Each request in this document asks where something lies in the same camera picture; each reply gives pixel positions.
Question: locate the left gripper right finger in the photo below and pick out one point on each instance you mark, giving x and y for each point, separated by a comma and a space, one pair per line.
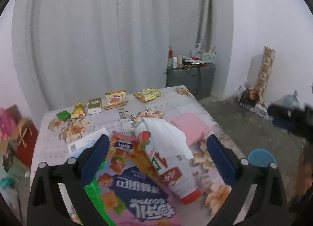
268, 205

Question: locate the gold white small box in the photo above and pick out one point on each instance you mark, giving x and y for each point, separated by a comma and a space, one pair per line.
94, 106

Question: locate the white yogurt bottle red cap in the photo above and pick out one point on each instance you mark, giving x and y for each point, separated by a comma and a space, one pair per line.
174, 169

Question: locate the purple blue snack bag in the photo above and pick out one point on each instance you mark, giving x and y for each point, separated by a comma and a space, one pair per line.
130, 192

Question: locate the grey curtain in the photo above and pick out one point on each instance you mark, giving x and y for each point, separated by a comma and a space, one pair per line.
69, 51

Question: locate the orange noodle packet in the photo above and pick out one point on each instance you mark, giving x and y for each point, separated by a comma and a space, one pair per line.
115, 99

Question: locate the patterned tall board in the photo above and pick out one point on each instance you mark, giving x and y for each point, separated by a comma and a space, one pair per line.
265, 71

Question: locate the small green packet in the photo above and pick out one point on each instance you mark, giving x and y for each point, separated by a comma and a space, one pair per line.
63, 115

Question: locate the blue water jug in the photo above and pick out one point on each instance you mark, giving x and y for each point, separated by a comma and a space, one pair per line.
289, 101

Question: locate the pink cloth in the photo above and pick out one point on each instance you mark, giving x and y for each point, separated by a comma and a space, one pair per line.
194, 128

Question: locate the white small bottle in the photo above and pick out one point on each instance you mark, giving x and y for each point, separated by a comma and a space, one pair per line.
174, 62

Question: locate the black orange bag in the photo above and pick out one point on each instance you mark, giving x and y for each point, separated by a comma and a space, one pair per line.
250, 97

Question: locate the mint green organizer box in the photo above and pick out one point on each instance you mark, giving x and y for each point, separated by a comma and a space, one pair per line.
208, 58

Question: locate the blue plastic trash bin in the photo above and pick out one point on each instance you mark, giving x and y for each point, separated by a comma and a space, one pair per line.
261, 158

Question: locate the large green snack bag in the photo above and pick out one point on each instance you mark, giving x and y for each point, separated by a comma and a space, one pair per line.
93, 192

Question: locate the floral tablecloth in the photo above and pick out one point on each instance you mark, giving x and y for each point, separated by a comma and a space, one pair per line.
173, 102

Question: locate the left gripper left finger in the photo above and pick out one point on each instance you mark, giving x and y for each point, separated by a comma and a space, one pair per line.
46, 205

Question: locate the grey cabinet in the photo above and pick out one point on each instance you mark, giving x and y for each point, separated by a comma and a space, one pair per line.
199, 81

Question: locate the yellow candy wrapper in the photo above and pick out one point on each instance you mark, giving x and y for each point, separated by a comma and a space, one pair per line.
78, 111

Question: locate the red gift bag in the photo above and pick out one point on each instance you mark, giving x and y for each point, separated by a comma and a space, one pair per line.
27, 137

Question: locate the red thermos bottle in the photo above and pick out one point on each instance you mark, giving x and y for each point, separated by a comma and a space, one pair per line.
170, 56

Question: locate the person right hand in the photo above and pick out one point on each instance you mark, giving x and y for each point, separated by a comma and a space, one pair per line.
303, 176

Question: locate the light blue tissue box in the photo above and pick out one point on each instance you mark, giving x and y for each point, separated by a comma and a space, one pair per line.
76, 148

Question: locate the yellow green snack packet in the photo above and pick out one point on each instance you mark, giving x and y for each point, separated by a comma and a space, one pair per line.
147, 94

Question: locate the pink plastic bag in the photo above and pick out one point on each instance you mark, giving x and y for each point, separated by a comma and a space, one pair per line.
7, 125

